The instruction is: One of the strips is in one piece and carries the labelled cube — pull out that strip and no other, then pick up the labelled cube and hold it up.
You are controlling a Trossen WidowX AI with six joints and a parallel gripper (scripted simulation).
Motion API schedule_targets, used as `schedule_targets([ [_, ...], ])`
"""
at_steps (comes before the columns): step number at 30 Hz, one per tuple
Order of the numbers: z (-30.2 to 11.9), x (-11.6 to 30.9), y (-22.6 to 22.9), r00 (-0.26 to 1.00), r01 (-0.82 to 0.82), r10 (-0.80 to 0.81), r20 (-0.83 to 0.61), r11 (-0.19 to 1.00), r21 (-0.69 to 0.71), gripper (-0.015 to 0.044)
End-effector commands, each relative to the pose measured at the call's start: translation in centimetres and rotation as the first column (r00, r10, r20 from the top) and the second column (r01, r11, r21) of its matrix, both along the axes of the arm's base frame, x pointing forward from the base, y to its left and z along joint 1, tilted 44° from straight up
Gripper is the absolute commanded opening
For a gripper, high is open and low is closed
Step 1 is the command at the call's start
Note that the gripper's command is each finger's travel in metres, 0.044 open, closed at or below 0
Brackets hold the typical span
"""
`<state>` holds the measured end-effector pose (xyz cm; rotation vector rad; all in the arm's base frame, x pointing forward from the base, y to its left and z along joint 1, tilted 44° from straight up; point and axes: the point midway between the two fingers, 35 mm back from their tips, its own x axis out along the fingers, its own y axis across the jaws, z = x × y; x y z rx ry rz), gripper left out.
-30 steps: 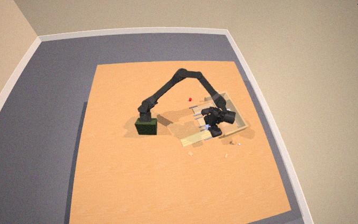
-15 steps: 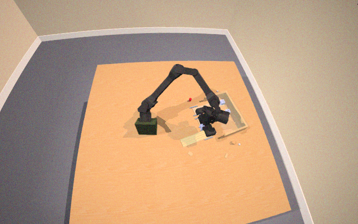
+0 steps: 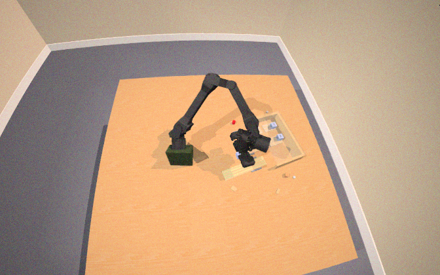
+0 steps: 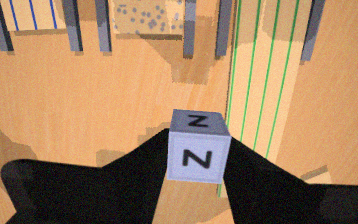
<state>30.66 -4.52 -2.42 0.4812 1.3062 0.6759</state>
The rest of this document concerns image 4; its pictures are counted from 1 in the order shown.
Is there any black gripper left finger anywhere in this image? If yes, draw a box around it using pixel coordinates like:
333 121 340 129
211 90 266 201
0 128 170 224

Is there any tan rectangular block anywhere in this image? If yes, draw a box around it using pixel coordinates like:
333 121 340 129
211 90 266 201
300 168 332 184

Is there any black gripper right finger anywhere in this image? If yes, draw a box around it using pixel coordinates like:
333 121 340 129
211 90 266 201
223 136 358 224

